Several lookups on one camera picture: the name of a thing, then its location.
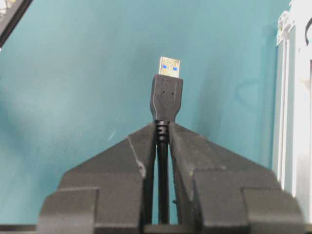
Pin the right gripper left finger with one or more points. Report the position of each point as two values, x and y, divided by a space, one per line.
110 193

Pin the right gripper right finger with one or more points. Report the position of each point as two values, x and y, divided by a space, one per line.
220 192

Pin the aluminium extrusion frame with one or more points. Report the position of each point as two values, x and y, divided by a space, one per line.
292 133

